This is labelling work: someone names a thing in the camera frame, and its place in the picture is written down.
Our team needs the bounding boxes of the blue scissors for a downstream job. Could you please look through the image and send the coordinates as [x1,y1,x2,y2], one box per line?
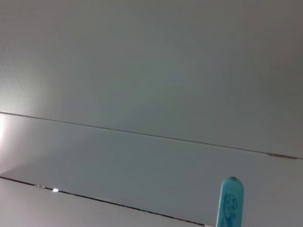
[214,176,244,227]

